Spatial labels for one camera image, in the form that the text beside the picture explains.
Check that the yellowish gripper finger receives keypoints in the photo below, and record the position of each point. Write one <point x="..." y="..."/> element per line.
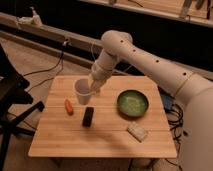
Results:
<point x="95" y="85"/>

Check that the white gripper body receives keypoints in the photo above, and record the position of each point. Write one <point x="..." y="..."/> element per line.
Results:
<point x="101" y="70"/>

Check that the white ceramic cup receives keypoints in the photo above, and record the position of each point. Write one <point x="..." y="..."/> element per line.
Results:
<point x="82" y="91"/>

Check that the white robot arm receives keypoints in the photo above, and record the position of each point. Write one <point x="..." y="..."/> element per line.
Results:
<point x="192" y="91"/>

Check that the green ceramic bowl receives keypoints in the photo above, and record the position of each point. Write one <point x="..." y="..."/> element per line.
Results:
<point x="132" y="103"/>

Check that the orange carrot toy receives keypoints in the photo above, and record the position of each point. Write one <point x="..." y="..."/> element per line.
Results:
<point x="68" y="107"/>

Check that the black rectangular remote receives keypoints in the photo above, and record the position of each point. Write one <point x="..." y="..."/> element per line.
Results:
<point x="88" y="115"/>

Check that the wooden table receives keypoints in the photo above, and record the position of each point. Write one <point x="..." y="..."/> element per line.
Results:
<point x="62" y="135"/>

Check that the white textured sponge block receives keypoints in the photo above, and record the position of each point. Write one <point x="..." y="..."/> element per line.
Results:
<point x="137" y="131"/>

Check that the blue box on floor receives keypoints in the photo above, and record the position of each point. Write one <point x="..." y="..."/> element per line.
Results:
<point x="167" y="101"/>

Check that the black office chair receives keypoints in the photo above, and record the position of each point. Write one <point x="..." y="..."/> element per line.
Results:
<point x="12" y="91"/>

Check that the long wooden rail beam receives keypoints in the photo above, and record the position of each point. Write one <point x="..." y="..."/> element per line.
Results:
<point x="66" y="38"/>

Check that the white clamp on rail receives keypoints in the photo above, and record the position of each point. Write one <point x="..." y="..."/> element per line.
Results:
<point x="34" y="19"/>

